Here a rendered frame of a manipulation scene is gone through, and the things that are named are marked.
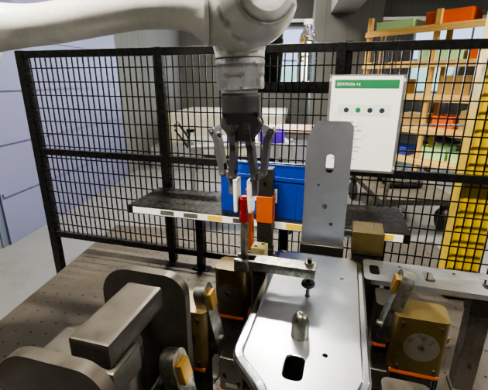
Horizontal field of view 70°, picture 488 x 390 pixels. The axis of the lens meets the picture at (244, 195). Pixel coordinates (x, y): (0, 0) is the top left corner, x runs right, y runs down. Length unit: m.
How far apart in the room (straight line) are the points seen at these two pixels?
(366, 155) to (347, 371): 0.76
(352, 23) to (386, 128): 6.15
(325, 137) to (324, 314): 0.44
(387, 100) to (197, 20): 0.81
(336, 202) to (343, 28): 6.42
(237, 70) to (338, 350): 0.51
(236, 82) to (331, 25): 6.65
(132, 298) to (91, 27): 0.38
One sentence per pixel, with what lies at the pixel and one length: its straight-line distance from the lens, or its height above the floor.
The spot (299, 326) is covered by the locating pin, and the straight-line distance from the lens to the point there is 0.66.
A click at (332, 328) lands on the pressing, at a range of 0.71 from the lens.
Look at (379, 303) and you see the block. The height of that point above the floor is 0.98.
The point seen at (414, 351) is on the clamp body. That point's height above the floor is 0.98.
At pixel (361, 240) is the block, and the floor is 1.04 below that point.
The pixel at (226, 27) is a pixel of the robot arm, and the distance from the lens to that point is 0.49.
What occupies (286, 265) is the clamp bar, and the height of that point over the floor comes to 1.07.
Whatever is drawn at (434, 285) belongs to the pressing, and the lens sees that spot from 0.91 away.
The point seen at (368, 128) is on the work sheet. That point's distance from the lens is 1.21.
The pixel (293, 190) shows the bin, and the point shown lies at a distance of 1.06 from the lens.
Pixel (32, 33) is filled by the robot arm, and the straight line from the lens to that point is 0.68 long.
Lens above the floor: 1.44
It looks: 18 degrees down
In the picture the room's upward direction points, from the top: straight up
